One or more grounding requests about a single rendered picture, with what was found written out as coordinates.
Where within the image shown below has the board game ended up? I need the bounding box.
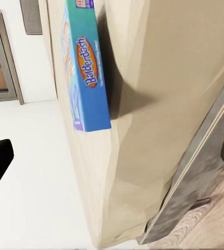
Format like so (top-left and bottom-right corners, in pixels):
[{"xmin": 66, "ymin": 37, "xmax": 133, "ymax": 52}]
[{"xmin": 60, "ymin": 0, "xmax": 111, "ymax": 132}]

